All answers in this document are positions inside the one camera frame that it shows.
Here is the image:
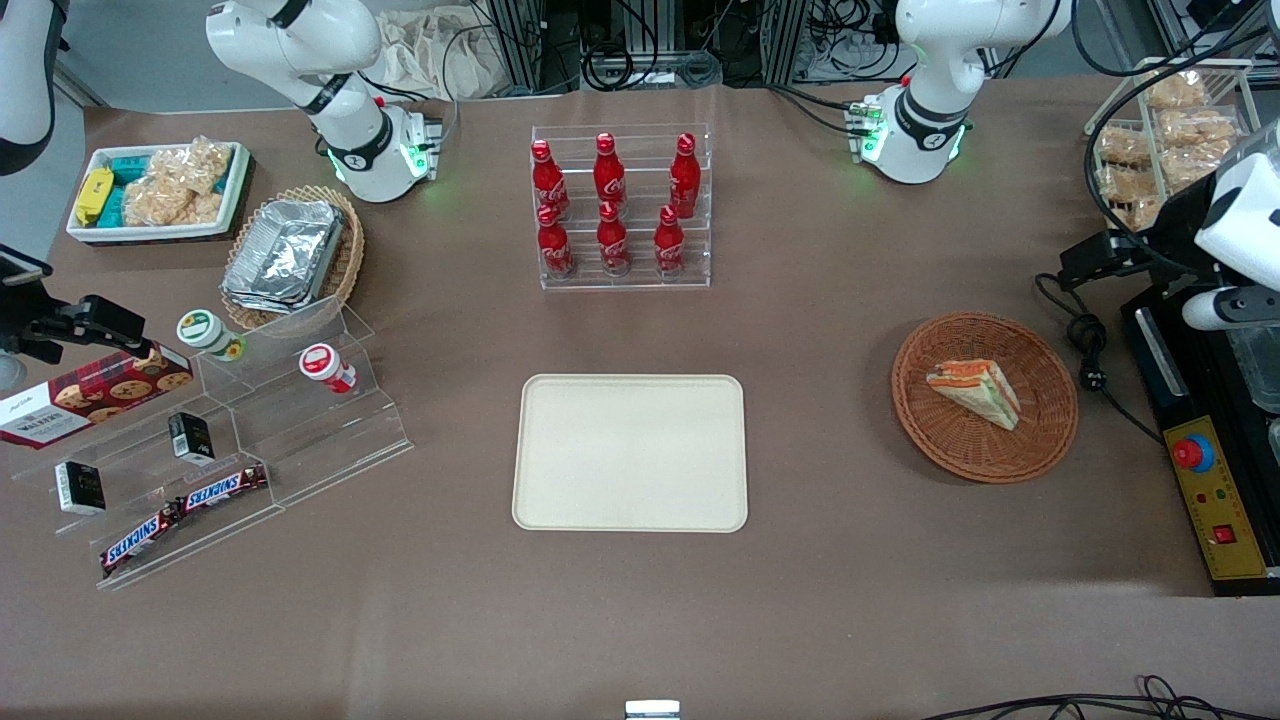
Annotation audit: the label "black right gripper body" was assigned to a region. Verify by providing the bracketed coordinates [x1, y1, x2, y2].
[0, 298, 96, 365]

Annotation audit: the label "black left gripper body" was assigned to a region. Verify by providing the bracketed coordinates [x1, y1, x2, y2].
[1125, 172, 1219, 293]

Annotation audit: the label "wrapped triangular sandwich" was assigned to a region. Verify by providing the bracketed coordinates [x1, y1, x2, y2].
[925, 358, 1022, 432]

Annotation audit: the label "white rectangular snack tray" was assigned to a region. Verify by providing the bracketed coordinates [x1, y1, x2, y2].
[66, 141, 252, 244]

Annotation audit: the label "aluminium foil tray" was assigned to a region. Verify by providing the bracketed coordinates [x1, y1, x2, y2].
[221, 197, 347, 315]

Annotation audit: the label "round brown wicker basket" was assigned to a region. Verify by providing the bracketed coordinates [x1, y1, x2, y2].
[891, 312, 1079, 485]

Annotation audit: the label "oval wicker basket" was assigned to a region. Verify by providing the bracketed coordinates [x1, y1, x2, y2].
[219, 184, 366, 334]

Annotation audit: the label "beige plastic tray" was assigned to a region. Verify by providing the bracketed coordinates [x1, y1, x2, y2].
[512, 374, 749, 533]

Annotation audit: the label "bagged fried snack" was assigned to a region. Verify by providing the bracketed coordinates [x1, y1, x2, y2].
[1097, 126, 1153, 169]
[1146, 70, 1209, 111]
[1157, 106, 1239, 151]
[1158, 146, 1223, 193]
[1096, 165, 1161, 233]

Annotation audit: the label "red tartan cookie box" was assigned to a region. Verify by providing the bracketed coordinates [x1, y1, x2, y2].
[0, 342, 195, 451]

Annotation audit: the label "green lidded yogurt cup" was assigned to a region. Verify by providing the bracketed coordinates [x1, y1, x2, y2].
[176, 308, 248, 363]

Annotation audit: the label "yellow snack packet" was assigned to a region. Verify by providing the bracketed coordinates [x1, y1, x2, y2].
[74, 167, 115, 227]

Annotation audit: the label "bagged rice crackers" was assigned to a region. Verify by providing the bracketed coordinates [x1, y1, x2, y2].
[148, 137, 234, 197]
[123, 176, 224, 228]

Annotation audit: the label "small black carton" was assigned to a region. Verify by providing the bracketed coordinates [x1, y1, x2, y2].
[167, 410, 217, 468]
[54, 460, 107, 517]

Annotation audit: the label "teal snack packet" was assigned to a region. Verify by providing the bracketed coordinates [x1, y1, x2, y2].
[103, 154, 153, 228]

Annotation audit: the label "Snickers chocolate bar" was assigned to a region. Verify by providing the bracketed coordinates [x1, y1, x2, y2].
[99, 503, 187, 578]
[178, 463, 270, 513]

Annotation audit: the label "clear acrylic stepped shelf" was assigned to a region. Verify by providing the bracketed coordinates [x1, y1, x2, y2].
[12, 295, 415, 591]

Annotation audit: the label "red lidded yogurt cup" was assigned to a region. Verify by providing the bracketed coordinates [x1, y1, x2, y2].
[298, 342, 358, 395]

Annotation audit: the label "black yellow control box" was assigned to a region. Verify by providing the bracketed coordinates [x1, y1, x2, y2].
[1119, 284, 1280, 598]

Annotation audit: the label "beige cloth bag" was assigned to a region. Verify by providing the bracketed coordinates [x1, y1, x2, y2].
[372, 8, 503, 102]

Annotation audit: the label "red cola bottle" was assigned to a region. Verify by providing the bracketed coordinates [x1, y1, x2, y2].
[668, 132, 702, 218]
[593, 132, 628, 208]
[537, 204, 576, 279]
[654, 205, 687, 274]
[596, 201, 632, 278]
[530, 139, 570, 218]

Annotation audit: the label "clear acrylic bottle rack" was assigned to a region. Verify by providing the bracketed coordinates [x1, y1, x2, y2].
[530, 122, 713, 292]

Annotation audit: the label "thick black looped cable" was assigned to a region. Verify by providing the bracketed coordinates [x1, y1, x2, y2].
[1070, 0, 1280, 276]

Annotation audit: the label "black power cable with plug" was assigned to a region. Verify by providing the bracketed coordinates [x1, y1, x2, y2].
[1034, 270, 1167, 447]

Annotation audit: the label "wire snack rack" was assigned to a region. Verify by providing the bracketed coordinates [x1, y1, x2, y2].
[1084, 56, 1257, 237]

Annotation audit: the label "thin black cable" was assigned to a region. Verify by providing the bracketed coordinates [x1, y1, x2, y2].
[918, 674, 1280, 720]

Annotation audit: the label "aluminium frame with cables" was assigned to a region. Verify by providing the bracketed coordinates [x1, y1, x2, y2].
[470, 0, 906, 91]

